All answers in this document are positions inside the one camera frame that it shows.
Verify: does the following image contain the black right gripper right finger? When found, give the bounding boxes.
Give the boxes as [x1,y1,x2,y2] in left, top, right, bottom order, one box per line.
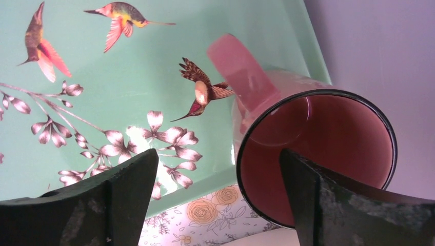
[279,149,434,245]

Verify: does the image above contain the pink floral mug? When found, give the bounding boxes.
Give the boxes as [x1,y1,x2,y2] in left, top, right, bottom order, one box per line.
[207,34,397,228]

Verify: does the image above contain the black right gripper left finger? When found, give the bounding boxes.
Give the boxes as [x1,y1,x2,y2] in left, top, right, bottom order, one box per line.
[1,149,159,246]

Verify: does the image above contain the green bird-patterned tray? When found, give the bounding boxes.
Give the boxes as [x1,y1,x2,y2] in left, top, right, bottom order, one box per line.
[1,1,330,215]

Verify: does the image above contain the floral tablecloth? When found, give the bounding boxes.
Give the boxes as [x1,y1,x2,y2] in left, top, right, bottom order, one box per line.
[137,183,283,246]

